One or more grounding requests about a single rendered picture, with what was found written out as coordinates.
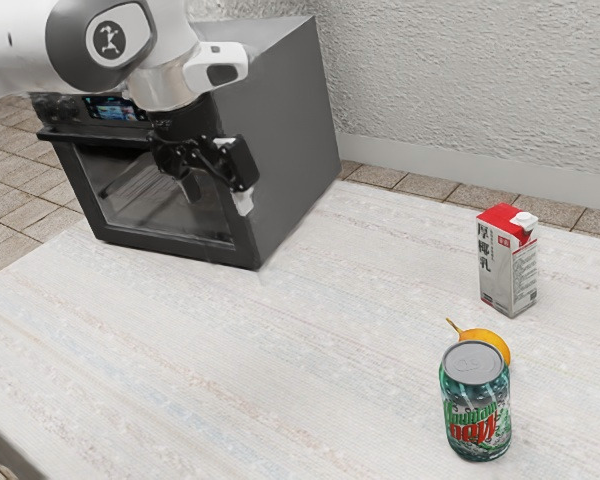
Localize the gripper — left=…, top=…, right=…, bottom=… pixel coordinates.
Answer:
left=145, top=93, right=261, bottom=217

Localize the dark grey oven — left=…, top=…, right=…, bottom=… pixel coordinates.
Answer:
left=27, top=14, right=343, bottom=273

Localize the white red milk carton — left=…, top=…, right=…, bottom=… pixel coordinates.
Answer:
left=475, top=202, right=541, bottom=320

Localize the yellow fruit with stem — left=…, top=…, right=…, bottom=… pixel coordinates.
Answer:
left=445, top=317, right=512, bottom=366

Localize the green soda can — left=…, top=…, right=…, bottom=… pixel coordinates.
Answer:
left=438, top=340, right=513, bottom=462

